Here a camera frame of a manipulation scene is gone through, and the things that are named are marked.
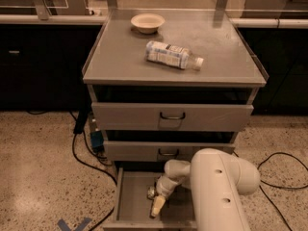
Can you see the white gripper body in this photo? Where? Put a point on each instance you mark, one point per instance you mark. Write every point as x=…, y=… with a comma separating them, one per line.
x=165, y=191

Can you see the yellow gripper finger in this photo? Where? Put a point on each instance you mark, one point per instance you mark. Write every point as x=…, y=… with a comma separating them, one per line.
x=157, y=205

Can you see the green 7up can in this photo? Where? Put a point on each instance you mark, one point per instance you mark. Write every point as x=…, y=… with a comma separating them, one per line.
x=151, y=193

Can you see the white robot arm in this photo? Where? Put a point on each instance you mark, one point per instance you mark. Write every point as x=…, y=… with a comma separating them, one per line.
x=217, y=180

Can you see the grey bottom drawer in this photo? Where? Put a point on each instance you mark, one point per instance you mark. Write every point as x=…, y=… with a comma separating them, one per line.
x=132, y=210

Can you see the grey drawer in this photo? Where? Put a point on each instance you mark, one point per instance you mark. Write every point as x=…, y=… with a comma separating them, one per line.
x=147, y=151
x=132, y=210
x=171, y=117

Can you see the grey middle drawer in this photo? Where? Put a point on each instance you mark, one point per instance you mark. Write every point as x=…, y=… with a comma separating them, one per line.
x=147, y=151

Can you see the grey top drawer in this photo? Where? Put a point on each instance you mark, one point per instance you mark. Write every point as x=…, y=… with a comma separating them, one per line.
x=171, y=117

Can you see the grey drawer cabinet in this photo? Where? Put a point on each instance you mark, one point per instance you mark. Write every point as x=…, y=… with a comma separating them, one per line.
x=189, y=85

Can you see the dark counter left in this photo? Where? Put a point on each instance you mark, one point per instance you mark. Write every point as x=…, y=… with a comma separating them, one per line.
x=41, y=66

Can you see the dark counter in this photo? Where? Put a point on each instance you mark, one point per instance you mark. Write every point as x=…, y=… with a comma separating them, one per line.
x=283, y=53
x=41, y=66

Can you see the dark counter right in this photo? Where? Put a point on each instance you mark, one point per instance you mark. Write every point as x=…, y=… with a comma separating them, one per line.
x=283, y=53

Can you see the blue power box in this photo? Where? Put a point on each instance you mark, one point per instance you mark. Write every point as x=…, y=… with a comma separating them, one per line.
x=96, y=138

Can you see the blue tape cross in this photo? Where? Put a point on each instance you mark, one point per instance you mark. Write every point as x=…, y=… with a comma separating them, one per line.
x=64, y=226

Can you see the clear labelled plastic bottle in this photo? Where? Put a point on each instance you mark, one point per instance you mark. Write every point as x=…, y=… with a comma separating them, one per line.
x=172, y=55

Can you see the beige paper bowl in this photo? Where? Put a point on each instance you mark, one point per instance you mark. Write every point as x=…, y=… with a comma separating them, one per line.
x=147, y=23

